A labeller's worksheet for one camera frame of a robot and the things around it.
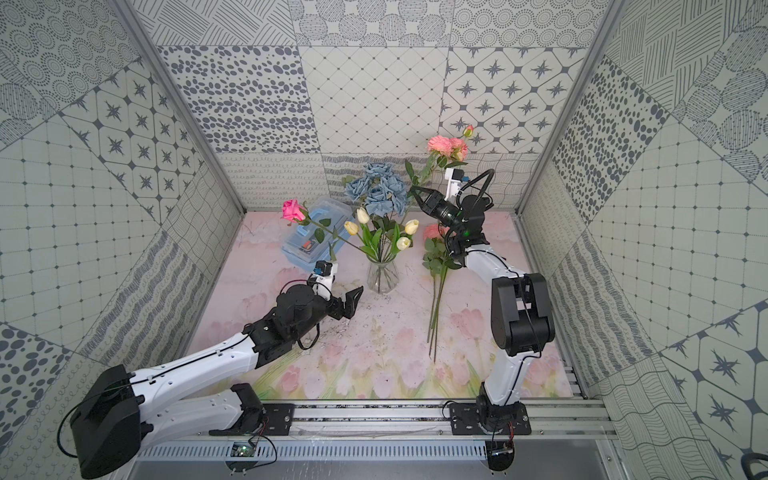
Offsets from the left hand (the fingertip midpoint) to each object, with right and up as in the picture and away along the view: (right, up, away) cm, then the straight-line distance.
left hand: (355, 286), depth 76 cm
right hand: (+15, +26, +7) cm, 31 cm away
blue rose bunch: (+7, +25, +3) cm, 26 cm away
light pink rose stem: (+26, +3, +27) cm, 37 cm away
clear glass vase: (+6, 0, +19) cm, 20 cm away
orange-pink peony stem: (+24, +15, +28) cm, 39 cm away
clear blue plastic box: (-22, +10, +22) cm, 32 cm away
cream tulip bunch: (+7, +13, +4) cm, 15 cm away
